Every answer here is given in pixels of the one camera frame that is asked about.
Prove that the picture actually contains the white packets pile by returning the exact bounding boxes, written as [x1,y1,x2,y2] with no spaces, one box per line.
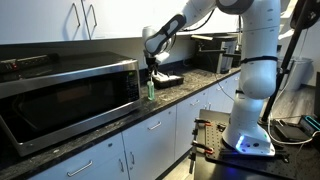
[153,70,172,82]

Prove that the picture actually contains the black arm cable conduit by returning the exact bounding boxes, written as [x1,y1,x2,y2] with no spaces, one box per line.
[181,8,217,33]

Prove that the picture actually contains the black steel microwave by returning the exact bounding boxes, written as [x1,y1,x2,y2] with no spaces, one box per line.
[0,50,143,158]

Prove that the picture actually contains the black power strip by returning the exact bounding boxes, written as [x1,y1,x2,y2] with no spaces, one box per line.
[0,53,61,75]

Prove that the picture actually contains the orange black clamp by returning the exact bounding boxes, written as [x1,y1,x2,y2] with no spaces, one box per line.
[190,139,215,156]
[194,117,213,128]

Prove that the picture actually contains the black perforated robot table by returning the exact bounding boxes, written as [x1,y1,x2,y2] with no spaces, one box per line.
[190,108,320,180]

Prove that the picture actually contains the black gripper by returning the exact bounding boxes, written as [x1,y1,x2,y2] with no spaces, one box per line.
[145,53,160,81]

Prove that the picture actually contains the black tripod stand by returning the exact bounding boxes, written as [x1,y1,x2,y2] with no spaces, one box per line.
[259,0,320,124]

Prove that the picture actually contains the flat black device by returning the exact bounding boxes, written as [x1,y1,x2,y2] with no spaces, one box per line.
[273,123,313,143]

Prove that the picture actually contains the white cable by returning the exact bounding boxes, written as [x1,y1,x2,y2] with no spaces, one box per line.
[265,108,320,147]

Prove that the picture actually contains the black coffee machine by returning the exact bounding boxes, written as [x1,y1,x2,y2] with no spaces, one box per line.
[190,34,242,75]

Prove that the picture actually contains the green pump sanitizer bottle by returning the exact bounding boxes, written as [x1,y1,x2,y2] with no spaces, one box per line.
[146,77,156,102]

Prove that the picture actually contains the black box with teal edge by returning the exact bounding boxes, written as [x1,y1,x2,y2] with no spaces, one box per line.
[298,114,320,137]

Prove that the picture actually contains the black tray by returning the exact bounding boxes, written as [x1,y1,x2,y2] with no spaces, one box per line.
[152,71,185,90]

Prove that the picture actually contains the white waste bin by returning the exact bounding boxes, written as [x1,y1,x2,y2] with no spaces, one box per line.
[284,56,315,93]

